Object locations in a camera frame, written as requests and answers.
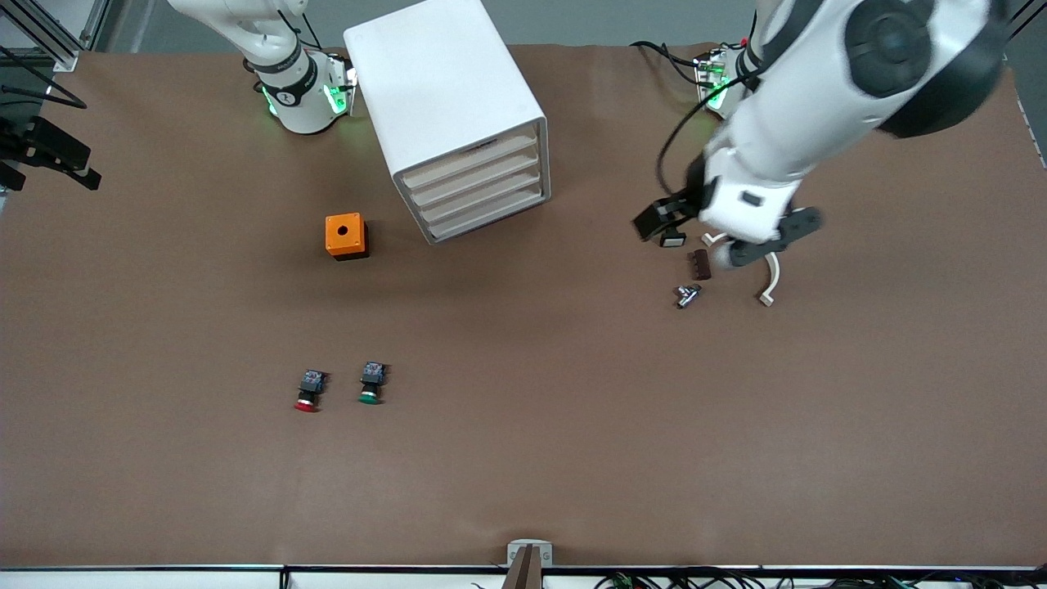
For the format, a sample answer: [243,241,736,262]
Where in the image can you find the white drawer cabinet housing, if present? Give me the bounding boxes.
[344,0,551,246]

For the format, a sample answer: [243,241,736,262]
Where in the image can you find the orange and black button box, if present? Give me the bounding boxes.
[325,213,370,262]

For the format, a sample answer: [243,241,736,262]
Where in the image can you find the green push button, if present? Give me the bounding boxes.
[357,361,388,406]

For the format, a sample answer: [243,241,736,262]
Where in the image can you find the red push button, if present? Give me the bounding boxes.
[294,369,329,413]

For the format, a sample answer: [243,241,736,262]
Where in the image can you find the brown table cover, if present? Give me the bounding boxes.
[0,41,1047,569]

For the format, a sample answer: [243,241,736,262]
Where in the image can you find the aluminium frame profile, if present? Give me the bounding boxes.
[0,0,107,73]
[1002,0,1047,42]

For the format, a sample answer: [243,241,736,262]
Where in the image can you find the white curved plastic bracket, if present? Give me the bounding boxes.
[701,232,781,308]

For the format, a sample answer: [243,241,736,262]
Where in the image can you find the black arm base cable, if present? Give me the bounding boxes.
[630,39,706,87]

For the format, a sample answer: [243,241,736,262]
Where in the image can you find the metal table edge bracket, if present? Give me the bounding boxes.
[506,538,555,589]

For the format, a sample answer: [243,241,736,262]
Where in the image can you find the tangled black cables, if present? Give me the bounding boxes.
[470,567,1047,589]

